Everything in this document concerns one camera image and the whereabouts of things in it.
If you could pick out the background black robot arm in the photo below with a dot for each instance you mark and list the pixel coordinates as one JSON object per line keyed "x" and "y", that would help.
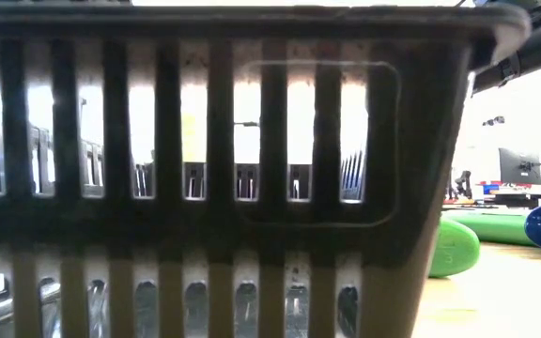
{"x": 463, "y": 183}

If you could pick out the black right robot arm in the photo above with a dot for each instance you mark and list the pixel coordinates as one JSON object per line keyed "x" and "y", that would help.
{"x": 533, "y": 49}

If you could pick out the green travel shampoo bottle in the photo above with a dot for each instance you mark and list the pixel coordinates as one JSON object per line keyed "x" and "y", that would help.
{"x": 456, "y": 249}
{"x": 491, "y": 228}

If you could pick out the black slotted plastic basket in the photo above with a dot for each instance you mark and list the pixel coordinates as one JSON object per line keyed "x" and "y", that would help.
{"x": 270, "y": 225}

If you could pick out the wipes canister with white lid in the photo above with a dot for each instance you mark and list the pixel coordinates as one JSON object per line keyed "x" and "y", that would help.
{"x": 194, "y": 136}

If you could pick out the blue storage bin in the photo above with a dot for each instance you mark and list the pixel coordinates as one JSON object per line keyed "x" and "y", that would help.
{"x": 490, "y": 188}

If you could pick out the red storage bins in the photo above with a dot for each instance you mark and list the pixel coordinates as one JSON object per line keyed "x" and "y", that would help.
{"x": 507, "y": 184}

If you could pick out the black computer monitor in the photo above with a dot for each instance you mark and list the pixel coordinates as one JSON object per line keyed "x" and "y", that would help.
{"x": 517, "y": 164}

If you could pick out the black office desk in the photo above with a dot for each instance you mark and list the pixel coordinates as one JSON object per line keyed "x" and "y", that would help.
{"x": 524, "y": 198}

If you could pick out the wall-mounted camera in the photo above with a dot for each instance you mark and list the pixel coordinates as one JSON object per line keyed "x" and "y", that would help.
{"x": 493, "y": 120}

